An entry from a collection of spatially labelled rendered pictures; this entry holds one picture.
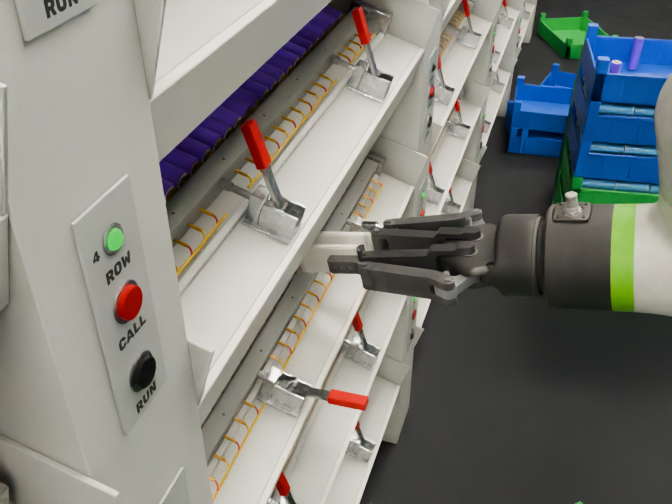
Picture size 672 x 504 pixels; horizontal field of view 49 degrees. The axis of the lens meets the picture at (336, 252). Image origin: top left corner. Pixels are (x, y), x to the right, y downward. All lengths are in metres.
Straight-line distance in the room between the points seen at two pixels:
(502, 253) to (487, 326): 0.98
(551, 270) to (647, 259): 0.07
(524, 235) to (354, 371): 0.42
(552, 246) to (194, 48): 0.36
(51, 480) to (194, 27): 0.23
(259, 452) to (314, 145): 0.28
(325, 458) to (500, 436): 0.57
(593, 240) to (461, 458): 0.80
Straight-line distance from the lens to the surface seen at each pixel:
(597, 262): 0.64
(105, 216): 0.32
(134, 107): 0.33
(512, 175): 2.18
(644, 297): 0.65
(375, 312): 1.09
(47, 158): 0.29
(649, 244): 0.64
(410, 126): 0.99
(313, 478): 0.89
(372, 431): 1.19
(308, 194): 0.62
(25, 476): 0.39
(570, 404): 1.51
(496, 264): 0.66
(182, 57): 0.38
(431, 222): 0.74
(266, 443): 0.67
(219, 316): 0.50
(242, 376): 0.68
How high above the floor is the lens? 1.06
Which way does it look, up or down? 36 degrees down
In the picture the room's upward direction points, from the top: straight up
